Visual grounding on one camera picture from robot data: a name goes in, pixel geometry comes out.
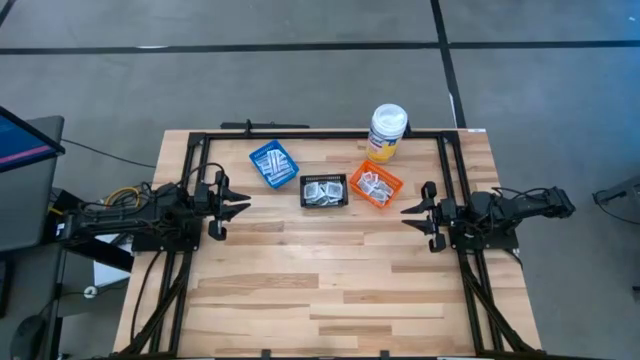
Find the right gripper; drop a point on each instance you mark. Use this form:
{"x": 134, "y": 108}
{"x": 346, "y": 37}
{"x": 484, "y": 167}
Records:
{"x": 440, "y": 215}

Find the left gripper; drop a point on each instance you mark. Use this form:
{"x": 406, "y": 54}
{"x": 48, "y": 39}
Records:
{"x": 212, "y": 205}

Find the blue plastic basket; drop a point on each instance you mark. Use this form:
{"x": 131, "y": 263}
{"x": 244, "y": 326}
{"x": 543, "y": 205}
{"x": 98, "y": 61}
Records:
{"x": 260, "y": 177}

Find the blue striped fabric bandage wrapper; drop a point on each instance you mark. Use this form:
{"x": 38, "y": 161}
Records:
{"x": 264, "y": 162}
{"x": 274, "y": 161}
{"x": 280, "y": 174}
{"x": 284, "y": 160}

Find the black plastic basket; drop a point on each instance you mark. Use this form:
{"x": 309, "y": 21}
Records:
{"x": 303, "y": 192}

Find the orange plastic basket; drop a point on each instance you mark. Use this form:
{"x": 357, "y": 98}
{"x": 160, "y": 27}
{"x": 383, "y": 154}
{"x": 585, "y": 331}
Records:
{"x": 356, "y": 186}

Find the white packet black print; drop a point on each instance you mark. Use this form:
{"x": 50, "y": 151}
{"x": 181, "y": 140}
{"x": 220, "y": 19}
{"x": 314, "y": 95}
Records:
{"x": 334, "y": 190}
{"x": 311, "y": 191}
{"x": 322, "y": 199}

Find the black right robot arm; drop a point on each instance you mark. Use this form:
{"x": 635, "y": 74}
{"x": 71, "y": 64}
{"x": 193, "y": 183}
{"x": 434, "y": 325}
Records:
{"x": 515, "y": 207}

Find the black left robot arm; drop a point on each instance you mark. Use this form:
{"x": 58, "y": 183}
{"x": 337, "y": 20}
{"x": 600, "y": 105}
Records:
{"x": 135, "y": 215}

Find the Lysol wipes canister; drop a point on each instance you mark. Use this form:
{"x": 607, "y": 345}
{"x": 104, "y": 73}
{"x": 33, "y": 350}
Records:
{"x": 387, "y": 130}

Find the white paper sheet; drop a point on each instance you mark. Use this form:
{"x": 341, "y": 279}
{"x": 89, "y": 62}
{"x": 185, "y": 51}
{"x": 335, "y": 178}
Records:
{"x": 112, "y": 277}

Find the black diagonal beam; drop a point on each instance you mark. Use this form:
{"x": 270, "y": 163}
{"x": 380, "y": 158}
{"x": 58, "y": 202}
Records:
{"x": 100, "y": 252}

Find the white tape roll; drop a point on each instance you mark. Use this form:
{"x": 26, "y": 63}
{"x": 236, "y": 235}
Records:
{"x": 90, "y": 291}

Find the grey metal stand foot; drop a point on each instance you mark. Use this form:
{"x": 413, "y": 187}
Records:
{"x": 617, "y": 190}

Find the monitor with blue screen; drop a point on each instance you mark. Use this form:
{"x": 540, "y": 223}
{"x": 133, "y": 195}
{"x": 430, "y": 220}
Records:
{"x": 20, "y": 142}

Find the black computer mouse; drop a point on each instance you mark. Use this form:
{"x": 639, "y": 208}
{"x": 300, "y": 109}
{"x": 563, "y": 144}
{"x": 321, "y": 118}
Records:
{"x": 27, "y": 337}

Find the black edge bracket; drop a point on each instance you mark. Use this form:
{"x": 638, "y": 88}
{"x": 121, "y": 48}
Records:
{"x": 384, "y": 354}
{"x": 266, "y": 354}

